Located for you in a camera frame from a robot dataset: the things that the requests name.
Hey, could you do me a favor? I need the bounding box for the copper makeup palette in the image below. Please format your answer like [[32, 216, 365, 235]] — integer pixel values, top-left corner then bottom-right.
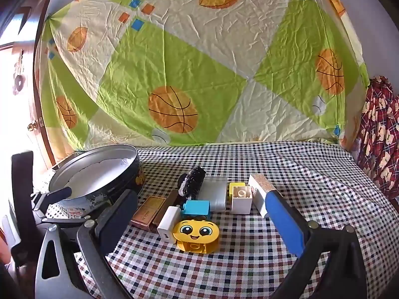
[[130, 196, 166, 231]]

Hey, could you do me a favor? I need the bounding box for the white power adapter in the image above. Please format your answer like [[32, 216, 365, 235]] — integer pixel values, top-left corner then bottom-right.
[[157, 206, 181, 244]]

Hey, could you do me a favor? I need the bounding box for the yellow smiley face toy block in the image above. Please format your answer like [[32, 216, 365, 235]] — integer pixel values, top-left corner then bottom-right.
[[173, 219, 220, 254]]

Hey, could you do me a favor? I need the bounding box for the blue toy block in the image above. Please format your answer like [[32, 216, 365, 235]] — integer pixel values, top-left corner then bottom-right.
[[181, 200, 210, 221]]

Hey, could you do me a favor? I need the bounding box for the patterned rectangular box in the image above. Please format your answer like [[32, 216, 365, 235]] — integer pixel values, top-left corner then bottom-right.
[[248, 173, 276, 218]]

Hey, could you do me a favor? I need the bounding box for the white sun toy block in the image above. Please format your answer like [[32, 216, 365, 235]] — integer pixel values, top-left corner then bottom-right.
[[231, 186, 252, 215]]

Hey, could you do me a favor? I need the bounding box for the clear plastic box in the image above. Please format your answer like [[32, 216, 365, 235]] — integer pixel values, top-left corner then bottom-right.
[[197, 176, 228, 213]]

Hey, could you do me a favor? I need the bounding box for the yellow toy cube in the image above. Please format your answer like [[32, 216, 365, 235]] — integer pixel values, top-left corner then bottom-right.
[[229, 182, 248, 201]]

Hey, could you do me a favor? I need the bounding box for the round metal tin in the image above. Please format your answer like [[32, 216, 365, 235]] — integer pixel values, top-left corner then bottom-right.
[[49, 144, 145, 218]]

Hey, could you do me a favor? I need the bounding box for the wooden door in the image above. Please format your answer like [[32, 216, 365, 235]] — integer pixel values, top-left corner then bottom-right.
[[1, 0, 55, 174]]

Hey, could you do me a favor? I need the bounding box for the brass door knob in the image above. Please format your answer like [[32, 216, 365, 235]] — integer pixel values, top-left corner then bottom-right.
[[27, 117, 44, 132]]

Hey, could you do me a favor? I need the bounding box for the checkered tablecloth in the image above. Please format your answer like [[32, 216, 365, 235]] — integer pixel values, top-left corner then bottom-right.
[[43, 141, 399, 299]]

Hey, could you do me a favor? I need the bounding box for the red plaid bear cloth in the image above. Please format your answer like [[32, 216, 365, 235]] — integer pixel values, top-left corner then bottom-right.
[[354, 76, 398, 201]]

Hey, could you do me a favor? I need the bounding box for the basketball print bed sheet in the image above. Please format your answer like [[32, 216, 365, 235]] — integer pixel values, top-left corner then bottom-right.
[[36, 0, 369, 160]]

